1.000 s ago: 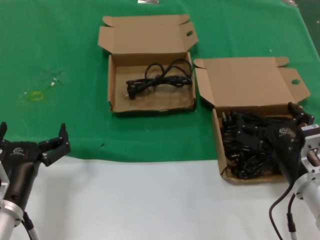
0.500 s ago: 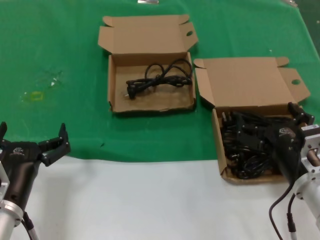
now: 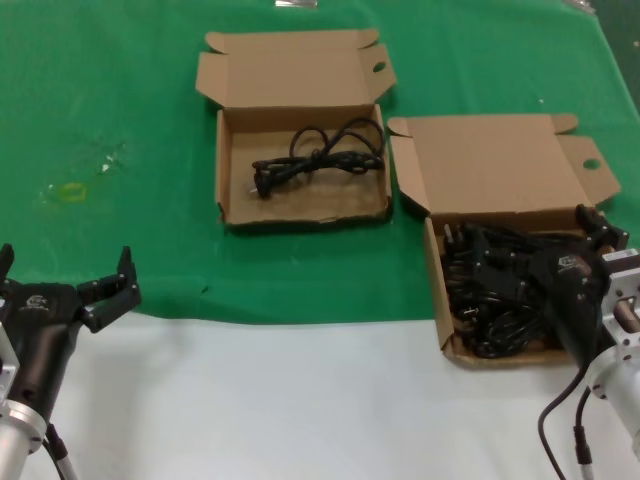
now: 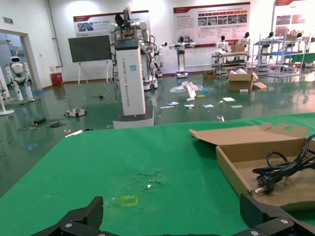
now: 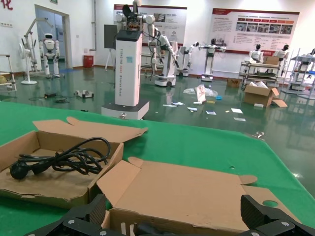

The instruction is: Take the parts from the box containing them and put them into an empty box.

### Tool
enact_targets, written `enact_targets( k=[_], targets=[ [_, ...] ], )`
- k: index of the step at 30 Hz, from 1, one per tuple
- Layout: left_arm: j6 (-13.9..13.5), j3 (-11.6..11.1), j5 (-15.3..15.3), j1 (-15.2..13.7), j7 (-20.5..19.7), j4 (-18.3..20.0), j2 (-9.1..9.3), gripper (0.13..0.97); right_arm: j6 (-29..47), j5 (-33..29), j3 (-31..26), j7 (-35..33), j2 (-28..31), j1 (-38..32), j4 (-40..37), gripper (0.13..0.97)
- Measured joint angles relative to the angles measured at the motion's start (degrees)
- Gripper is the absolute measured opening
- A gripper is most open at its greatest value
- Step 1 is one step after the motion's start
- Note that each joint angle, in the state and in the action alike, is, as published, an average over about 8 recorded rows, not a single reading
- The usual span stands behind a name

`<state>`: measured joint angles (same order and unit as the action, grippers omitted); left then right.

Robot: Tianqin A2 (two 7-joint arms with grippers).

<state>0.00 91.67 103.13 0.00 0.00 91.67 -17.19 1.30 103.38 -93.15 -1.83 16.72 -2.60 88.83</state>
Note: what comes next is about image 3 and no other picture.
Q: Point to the white paper scrap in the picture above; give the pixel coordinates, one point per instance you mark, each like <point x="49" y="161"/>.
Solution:
<point x="105" y="167"/>

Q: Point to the cardboard box with torn rim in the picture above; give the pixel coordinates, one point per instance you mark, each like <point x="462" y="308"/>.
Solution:
<point x="300" y="210"/>

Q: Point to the cardboard box with intact rim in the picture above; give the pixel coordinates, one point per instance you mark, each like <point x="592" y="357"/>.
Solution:
<point x="490" y="160"/>

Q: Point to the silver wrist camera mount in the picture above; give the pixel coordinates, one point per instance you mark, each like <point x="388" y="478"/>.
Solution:
<point x="622" y="300"/>
<point x="6" y="360"/>

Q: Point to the green table cloth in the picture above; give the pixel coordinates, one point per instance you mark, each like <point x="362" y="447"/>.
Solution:
<point x="100" y="75"/>

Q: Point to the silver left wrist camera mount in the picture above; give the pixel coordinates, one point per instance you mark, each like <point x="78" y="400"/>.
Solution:
<point x="6" y="360"/>

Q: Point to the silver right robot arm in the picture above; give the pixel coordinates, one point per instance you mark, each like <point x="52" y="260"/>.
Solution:
<point x="620" y="395"/>

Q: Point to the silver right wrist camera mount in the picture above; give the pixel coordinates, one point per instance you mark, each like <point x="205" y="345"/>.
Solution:
<point x="622" y="300"/>

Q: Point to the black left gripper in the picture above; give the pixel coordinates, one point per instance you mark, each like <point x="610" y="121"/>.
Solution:
<point x="45" y="320"/>

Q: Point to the clear plastic bag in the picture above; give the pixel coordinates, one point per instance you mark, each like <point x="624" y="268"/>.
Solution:
<point x="582" y="4"/>

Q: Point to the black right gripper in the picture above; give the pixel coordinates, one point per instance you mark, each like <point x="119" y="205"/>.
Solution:
<point x="572" y="290"/>

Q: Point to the silver metal object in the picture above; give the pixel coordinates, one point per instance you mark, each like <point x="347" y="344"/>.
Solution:
<point x="295" y="2"/>

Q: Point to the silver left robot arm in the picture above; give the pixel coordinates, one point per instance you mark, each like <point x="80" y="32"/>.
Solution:
<point x="20" y="435"/>

